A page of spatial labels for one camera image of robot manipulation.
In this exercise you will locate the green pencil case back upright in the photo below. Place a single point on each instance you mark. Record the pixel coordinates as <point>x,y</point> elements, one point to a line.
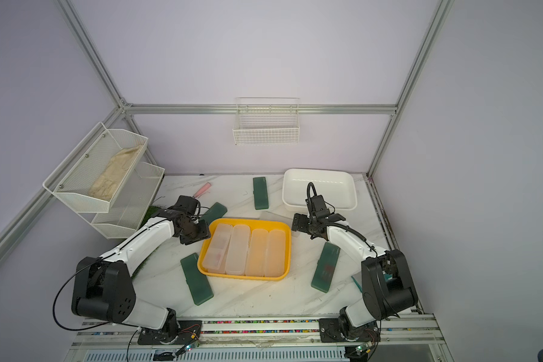
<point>260,193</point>

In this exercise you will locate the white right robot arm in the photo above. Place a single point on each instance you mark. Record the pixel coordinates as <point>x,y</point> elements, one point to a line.
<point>386,282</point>

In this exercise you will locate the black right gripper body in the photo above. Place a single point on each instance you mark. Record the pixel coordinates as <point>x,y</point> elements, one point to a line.
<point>314,221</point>

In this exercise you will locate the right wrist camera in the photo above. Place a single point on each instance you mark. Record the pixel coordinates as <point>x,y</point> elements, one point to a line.
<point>300,223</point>

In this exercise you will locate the white wire wall basket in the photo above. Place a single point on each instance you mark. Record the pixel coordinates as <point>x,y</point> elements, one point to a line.
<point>265,121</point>

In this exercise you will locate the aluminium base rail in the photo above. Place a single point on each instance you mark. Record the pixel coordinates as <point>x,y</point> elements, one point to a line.
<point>412,337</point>

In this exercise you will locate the green artificial grass mat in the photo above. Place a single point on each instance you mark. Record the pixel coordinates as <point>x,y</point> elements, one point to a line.
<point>151,211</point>

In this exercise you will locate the white plastic storage box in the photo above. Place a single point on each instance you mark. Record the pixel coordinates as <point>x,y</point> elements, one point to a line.
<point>336,187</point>

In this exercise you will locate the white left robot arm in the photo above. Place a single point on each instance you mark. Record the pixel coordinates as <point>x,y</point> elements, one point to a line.
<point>103,287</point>

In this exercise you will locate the clear pencil case pink pen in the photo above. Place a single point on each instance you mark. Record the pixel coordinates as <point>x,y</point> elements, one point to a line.
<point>216,255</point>

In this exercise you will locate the yellow plastic tray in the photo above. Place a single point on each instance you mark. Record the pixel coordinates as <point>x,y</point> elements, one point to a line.
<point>253,224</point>

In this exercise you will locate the beige cloth in shelf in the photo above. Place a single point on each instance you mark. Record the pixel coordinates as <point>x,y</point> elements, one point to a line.
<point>107,184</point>

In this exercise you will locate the purple pink garden trowel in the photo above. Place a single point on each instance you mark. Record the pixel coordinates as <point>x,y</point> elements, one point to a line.
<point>202,190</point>

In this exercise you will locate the green pencil case front right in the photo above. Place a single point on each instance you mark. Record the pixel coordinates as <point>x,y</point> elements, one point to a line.
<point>326,267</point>

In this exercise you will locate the white mesh two-tier shelf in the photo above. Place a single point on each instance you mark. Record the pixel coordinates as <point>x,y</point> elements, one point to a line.
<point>70,182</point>

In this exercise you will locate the green pencil case back angled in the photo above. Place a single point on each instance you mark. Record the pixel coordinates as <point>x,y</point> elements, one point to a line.
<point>215,212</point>

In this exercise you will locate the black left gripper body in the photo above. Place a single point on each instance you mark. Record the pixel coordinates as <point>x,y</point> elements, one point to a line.
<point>196,232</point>

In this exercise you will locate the green pencil case front left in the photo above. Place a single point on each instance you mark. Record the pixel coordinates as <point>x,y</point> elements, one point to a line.
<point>198,283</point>

